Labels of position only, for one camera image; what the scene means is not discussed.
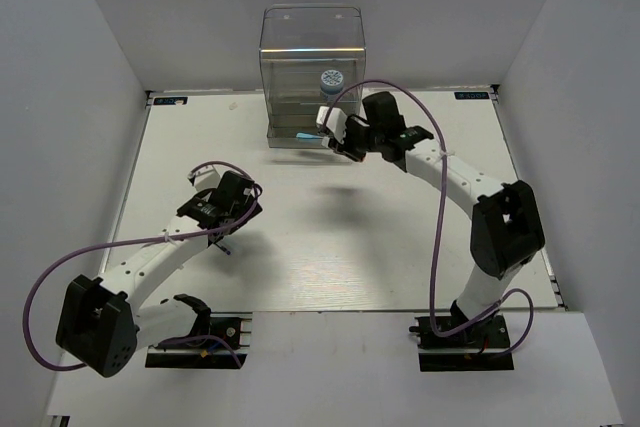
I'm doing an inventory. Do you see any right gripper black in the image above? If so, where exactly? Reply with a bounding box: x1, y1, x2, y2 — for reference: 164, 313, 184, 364
329, 117, 384, 162

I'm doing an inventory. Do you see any purple pen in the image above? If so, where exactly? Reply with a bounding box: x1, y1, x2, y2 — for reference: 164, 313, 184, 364
217, 243, 231, 255

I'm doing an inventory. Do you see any blue capped glue tube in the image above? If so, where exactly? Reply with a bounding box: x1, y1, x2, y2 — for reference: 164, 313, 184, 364
296, 132, 323, 142

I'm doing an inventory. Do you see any blue white patterned jar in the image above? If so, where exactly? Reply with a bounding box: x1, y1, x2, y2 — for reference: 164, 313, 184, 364
320, 69, 345, 102

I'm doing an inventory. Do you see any clear acrylic drawer organizer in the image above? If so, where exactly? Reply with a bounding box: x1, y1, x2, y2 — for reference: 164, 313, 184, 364
259, 3, 366, 149

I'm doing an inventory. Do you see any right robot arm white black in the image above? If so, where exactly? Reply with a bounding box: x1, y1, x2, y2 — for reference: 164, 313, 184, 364
316, 91, 546, 346

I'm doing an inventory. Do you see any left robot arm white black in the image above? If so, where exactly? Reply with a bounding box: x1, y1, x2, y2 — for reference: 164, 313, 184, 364
56, 171, 262, 378

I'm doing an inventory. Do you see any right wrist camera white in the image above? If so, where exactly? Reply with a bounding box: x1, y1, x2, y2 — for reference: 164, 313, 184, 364
316, 106, 348, 143

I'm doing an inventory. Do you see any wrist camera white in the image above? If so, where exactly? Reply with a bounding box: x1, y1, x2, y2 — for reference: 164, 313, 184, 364
188, 169, 221, 192
316, 106, 348, 143

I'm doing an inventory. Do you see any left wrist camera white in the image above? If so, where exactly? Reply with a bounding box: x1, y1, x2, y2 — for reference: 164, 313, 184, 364
188, 169, 221, 192

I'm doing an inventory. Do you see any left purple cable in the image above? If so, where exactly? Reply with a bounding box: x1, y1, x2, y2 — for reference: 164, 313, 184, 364
25, 160, 264, 371

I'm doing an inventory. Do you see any purple cable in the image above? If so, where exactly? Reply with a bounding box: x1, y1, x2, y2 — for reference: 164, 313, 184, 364
25, 160, 264, 371
324, 79, 534, 353

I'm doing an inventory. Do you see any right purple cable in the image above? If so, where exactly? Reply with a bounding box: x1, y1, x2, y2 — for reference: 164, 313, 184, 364
324, 79, 534, 353

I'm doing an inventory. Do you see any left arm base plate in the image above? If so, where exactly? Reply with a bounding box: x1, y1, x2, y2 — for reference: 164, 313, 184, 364
145, 312, 253, 370

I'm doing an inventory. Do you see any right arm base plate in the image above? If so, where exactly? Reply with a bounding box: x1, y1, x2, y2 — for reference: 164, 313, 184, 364
409, 315, 514, 373

